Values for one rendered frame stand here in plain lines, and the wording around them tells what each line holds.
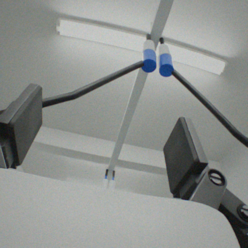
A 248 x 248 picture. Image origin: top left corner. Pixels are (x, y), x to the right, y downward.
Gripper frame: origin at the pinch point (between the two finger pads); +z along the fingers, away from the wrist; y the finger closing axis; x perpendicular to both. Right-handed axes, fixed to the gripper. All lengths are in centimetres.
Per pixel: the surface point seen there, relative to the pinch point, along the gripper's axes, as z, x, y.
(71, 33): 126, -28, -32
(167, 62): 64, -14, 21
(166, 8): 92, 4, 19
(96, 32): 125, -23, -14
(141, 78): 99, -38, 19
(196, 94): 51, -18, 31
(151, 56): 66, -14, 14
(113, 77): 50, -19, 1
